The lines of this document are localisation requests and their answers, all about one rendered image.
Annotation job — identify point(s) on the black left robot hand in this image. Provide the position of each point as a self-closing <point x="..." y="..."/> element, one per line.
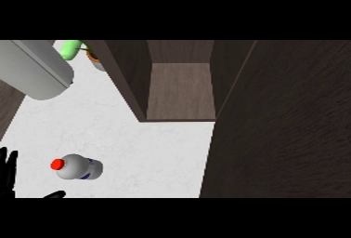
<point x="6" y="173"/>

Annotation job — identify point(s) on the dark wooden cabinet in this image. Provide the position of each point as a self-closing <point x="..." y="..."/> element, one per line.
<point x="179" y="93"/>

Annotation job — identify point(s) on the dark wooden cabinet door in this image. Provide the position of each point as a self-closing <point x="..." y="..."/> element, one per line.
<point x="283" y="124"/>

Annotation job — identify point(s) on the white bottle with red cap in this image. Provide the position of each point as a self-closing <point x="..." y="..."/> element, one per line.
<point x="78" y="168"/>

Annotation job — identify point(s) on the green plant in orange pot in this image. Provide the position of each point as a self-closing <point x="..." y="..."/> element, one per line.
<point x="75" y="49"/>

